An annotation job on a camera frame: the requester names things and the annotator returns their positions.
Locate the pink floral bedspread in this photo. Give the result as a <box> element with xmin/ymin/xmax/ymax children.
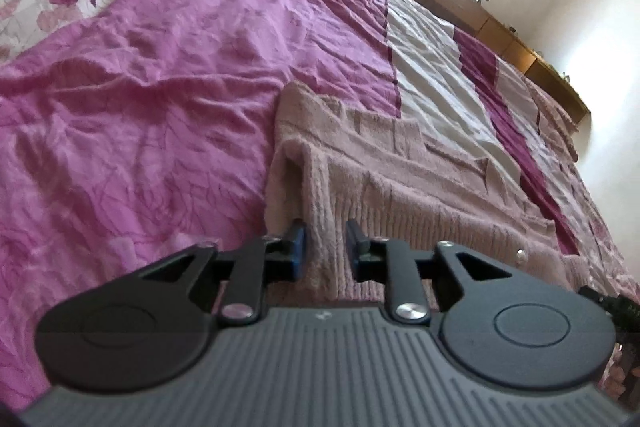
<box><xmin>0</xmin><ymin>0</ymin><xmax>640</xmax><ymax>408</ymax></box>

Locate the pink textured blanket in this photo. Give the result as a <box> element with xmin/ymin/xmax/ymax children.
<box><xmin>525</xmin><ymin>79</ymin><xmax>581</xmax><ymax>162</ymax></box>

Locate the pink knit sweater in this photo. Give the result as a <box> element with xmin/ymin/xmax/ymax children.
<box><xmin>266</xmin><ymin>82</ymin><xmax>587</xmax><ymax>305</ymax></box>

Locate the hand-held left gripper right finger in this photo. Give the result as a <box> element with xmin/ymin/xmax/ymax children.
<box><xmin>345</xmin><ymin>219</ymin><xmax>514</xmax><ymax>326</ymax></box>

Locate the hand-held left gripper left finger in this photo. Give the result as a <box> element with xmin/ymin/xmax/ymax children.
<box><xmin>141</xmin><ymin>219</ymin><xmax>307</xmax><ymax>326</ymax></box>

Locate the wooden headboard shelf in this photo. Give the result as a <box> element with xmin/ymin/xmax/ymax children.
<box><xmin>320</xmin><ymin>0</ymin><xmax>592</xmax><ymax>124</ymax></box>

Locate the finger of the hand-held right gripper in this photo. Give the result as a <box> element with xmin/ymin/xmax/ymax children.
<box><xmin>579</xmin><ymin>286</ymin><xmax>640</xmax><ymax>339</ymax></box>

